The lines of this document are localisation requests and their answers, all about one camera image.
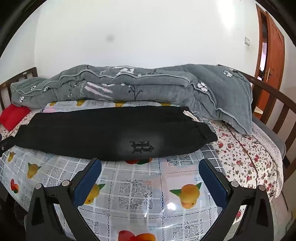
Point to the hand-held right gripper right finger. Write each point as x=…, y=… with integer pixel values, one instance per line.
x=212, y=183

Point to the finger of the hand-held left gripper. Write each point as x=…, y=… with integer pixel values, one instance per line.
x=5, y=144

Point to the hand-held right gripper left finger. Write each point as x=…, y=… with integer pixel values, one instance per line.
x=89, y=183

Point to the black pants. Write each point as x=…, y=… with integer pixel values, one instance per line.
x=104, y=129

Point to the red pillow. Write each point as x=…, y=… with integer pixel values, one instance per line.
x=11, y=115

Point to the floral bed sheet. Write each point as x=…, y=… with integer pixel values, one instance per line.
x=242, y=157

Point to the fruit print plastic sheet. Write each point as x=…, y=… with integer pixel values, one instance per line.
x=143, y=185

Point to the grey mattress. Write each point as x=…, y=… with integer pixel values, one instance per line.
x=266, y=129

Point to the wooden bed footboard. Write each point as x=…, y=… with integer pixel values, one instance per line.
x=277, y=97

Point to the grey floral quilt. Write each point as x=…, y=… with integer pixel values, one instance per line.
x=161, y=85

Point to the wooden door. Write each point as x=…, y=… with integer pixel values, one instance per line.
x=275, y=58

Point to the white wall switch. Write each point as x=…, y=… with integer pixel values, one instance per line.
x=247, y=41

